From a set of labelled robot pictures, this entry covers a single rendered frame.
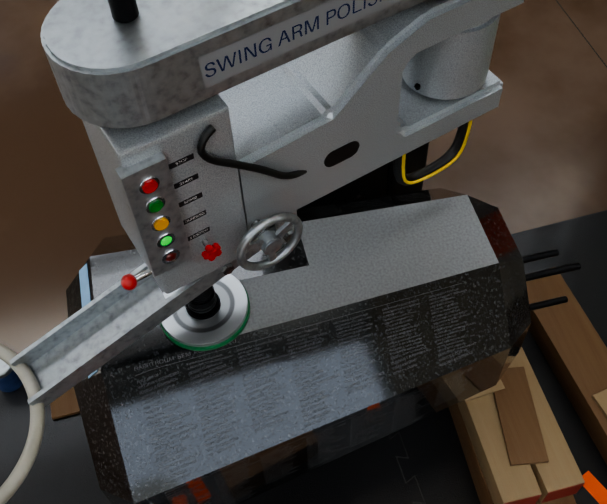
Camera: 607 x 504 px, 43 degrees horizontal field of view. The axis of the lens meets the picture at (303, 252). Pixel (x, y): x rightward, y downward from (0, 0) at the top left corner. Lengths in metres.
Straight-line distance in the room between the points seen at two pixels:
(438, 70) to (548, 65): 2.14
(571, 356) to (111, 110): 1.89
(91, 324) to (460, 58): 0.98
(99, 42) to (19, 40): 2.89
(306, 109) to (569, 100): 2.28
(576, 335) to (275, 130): 1.58
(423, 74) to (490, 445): 1.17
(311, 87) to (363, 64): 0.11
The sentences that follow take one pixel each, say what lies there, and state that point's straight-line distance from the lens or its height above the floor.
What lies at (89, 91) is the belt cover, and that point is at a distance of 1.19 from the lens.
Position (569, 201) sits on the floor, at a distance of 3.24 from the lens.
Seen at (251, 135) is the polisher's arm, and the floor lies 1.39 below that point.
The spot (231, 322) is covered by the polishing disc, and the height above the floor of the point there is 0.85.
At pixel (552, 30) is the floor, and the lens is 3.96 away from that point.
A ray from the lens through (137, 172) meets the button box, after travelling 1.26.
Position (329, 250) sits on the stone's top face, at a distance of 1.96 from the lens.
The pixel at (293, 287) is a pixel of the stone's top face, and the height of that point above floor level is 0.82.
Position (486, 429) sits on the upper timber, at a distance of 2.40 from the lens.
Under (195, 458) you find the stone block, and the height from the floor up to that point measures 0.63.
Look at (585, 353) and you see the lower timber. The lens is 2.73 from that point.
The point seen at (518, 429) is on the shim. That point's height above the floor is 0.26.
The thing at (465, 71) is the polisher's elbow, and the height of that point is 1.33.
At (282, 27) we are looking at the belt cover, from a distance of 1.24.
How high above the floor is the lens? 2.44
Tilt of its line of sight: 55 degrees down
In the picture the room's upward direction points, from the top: 3 degrees counter-clockwise
